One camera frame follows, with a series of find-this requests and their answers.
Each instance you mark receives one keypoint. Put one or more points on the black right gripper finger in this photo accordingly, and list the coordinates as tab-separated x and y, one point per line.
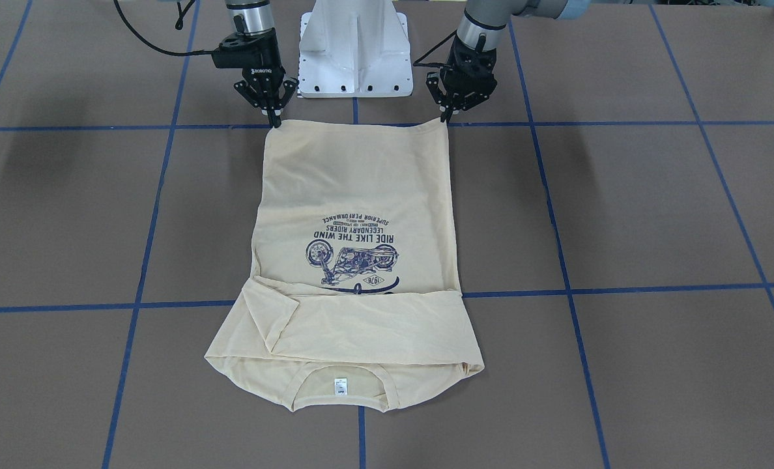
274	116

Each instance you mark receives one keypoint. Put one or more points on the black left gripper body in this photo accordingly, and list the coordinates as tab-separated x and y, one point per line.
485	83

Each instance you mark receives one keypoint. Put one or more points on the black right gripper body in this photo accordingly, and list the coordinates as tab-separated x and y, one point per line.
263	58

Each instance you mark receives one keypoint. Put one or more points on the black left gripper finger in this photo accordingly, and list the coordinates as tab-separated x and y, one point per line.
446	113

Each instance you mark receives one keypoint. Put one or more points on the cream long-sleeve printed shirt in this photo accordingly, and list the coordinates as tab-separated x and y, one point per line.
354	296

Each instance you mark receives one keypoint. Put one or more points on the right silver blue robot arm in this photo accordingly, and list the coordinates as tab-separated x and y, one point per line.
251	18

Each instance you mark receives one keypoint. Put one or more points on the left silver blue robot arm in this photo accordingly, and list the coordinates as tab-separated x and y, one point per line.
492	18

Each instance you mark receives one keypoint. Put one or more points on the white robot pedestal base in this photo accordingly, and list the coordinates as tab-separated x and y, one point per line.
355	49

